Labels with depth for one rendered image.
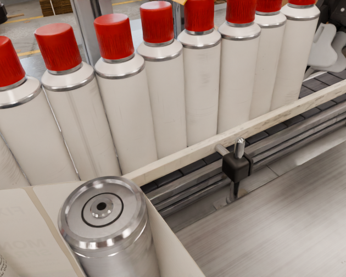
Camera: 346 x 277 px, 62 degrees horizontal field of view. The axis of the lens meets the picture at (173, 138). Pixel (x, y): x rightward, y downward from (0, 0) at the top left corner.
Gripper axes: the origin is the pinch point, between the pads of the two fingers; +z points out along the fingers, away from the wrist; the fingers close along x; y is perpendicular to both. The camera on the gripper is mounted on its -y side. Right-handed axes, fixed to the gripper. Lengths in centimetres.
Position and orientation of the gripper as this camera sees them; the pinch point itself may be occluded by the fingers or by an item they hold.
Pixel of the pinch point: (297, 72)
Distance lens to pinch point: 52.2
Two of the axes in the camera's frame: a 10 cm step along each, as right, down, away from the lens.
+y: 4.9, 5.4, -6.9
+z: -3.8, 8.4, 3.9
